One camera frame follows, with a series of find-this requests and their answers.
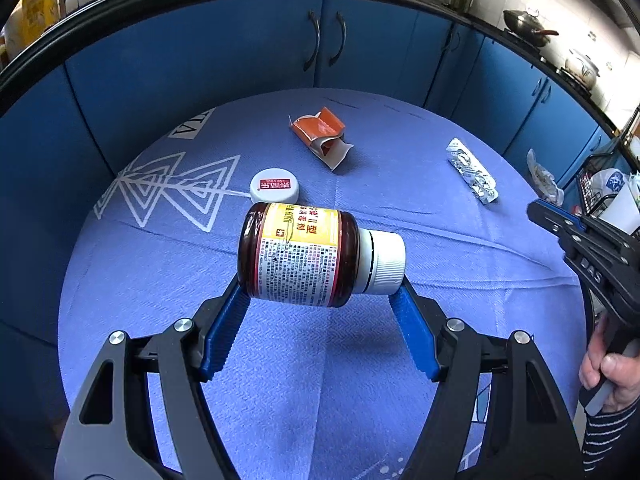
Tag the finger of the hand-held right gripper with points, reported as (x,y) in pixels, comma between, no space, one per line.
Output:
(552,215)

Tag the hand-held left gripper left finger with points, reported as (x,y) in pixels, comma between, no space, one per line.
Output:
(225,330)

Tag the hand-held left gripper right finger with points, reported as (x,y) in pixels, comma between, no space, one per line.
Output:
(415,330)

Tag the brown bottle with white cap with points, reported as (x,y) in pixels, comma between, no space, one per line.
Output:
(300,255)

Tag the person's right forearm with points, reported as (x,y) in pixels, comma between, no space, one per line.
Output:
(607,440)

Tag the person's right hand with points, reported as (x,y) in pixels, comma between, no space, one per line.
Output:
(622,385)

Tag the clear plastic bag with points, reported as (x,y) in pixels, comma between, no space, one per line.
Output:
(544,180)

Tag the white plastic bag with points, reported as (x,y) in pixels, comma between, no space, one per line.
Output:
(611,185)

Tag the silver blister pack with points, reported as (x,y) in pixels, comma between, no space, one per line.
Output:
(472,170)

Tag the blue printed tablecloth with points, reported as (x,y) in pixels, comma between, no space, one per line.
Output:
(325,385)

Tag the white jar lid red label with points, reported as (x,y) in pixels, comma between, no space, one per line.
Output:
(275,187)

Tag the black wok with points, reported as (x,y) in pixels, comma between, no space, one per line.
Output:
(525,22)

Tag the orange crumpled carton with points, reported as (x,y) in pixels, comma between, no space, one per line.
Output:
(320,132)

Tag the blue kitchen cabinets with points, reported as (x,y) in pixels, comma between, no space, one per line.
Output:
(175,70)

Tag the yellow bag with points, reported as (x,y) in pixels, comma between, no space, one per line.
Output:
(35,10)

